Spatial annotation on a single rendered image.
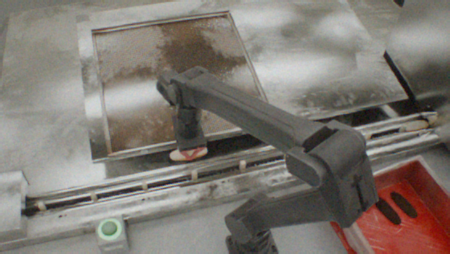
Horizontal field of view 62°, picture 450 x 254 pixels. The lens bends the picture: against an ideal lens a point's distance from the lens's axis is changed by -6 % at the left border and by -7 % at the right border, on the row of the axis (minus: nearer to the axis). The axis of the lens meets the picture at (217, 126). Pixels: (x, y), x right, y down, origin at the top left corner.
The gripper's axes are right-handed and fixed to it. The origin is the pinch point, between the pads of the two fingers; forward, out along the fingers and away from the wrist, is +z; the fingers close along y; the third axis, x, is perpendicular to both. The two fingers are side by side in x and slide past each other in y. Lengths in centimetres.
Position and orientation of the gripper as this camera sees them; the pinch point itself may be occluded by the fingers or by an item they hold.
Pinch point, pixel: (188, 151)
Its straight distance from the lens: 104.0
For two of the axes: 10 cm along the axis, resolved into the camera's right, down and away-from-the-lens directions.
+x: 9.6, -1.8, 2.3
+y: 2.8, 7.6, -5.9
